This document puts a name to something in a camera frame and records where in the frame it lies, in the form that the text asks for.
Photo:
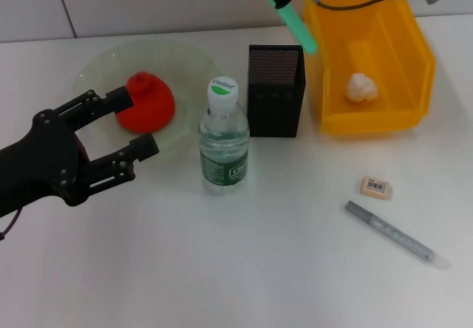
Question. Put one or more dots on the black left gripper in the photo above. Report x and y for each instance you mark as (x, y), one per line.
(40, 162)

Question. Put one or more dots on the red-orange toy orange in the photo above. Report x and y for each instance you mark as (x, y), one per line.
(155, 106)

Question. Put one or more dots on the mint green pen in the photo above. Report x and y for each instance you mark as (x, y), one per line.
(301, 32)

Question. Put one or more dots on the clear water bottle green label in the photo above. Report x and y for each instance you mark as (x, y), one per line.
(223, 150)

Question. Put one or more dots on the white paper ball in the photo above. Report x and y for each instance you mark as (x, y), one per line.
(361, 88)

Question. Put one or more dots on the beige eraser with barcode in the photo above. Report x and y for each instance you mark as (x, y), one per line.
(376, 187)

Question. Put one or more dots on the grey glitter pen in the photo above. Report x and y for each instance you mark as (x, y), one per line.
(395, 233)

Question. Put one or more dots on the pale green glass fruit plate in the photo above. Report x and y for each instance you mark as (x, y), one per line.
(188, 77)

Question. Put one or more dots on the black mesh pen holder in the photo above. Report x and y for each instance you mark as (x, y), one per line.
(275, 113)

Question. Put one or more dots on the yellow plastic bin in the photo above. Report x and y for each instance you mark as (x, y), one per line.
(369, 40)

